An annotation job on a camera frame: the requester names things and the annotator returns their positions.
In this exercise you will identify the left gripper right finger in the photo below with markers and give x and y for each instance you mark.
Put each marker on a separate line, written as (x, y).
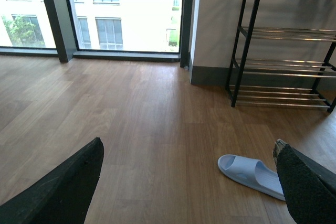
(308, 187)

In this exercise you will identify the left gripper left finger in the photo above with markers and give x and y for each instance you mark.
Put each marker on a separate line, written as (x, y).
(63, 195)

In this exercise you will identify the light blue slide sandal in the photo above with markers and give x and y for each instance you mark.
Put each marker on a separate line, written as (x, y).
(252, 173)

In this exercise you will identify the black metal shoe rack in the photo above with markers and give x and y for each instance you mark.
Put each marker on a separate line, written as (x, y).
(279, 82)

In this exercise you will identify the left window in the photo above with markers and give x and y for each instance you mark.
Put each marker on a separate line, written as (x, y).
(145, 30)

